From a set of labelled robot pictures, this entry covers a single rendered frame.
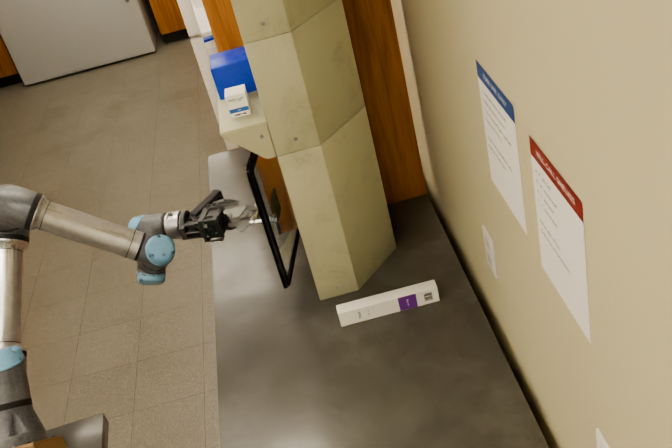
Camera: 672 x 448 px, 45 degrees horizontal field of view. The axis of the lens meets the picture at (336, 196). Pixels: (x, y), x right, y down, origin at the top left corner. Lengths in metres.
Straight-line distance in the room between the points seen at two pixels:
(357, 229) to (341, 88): 0.40
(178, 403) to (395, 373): 1.67
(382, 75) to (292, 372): 0.87
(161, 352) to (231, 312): 1.51
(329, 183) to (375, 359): 0.45
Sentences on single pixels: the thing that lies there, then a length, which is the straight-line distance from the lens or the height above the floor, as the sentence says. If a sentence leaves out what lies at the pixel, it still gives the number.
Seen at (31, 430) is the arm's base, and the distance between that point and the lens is 2.00.
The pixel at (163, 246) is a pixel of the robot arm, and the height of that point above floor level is 1.25.
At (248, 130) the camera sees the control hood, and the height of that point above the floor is 1.50.
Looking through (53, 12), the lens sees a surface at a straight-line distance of 7.07.
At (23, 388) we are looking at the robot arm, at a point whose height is 1.16.
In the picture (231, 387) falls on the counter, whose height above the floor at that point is 0.94.
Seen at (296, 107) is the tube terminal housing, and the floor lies 1.53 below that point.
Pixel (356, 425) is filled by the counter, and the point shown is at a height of 0.94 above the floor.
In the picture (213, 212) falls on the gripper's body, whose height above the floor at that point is 1.23.
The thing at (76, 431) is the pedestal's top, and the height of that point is 0.94.
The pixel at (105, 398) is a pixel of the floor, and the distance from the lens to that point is 3.71.
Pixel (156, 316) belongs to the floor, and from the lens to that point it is 4.00.
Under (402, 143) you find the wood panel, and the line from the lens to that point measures 2.45.
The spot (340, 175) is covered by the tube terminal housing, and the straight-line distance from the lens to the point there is 2.07.
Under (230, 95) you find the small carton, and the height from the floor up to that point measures 1.57.
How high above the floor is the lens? 2.36
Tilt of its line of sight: 32 degrees down
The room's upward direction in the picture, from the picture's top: 15 degrees counter-clockwise
